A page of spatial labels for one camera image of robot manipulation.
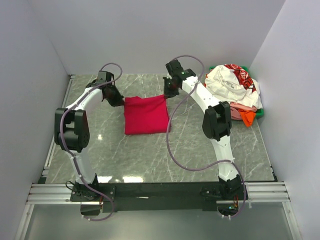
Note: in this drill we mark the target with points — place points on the orange t shirt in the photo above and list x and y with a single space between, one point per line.
248 118

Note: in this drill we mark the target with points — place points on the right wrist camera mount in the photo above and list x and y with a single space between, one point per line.
174 68

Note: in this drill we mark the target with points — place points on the pink t shirt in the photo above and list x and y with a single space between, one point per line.
238 110

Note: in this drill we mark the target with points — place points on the aluminium rail frame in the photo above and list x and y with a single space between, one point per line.
116 158

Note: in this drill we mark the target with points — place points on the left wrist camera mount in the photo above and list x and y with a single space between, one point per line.
104 77

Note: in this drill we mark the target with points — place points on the red white printed t shirt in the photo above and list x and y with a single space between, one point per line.
242 76

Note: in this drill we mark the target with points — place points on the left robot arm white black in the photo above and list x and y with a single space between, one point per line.
71 129

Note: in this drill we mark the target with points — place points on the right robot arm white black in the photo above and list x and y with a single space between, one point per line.
216 126

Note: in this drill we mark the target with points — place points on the green plastic laundry basket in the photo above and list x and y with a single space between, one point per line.
259 112

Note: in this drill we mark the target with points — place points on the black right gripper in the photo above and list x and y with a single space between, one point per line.
167 93

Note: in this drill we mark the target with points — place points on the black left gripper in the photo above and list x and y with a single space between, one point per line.
118 101

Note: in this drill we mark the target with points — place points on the black base beam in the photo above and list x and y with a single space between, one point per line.
143 196

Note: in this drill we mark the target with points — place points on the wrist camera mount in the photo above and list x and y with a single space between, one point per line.
174 68
104 77

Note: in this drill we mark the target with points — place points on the magenta red t shirt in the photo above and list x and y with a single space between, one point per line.
145 115

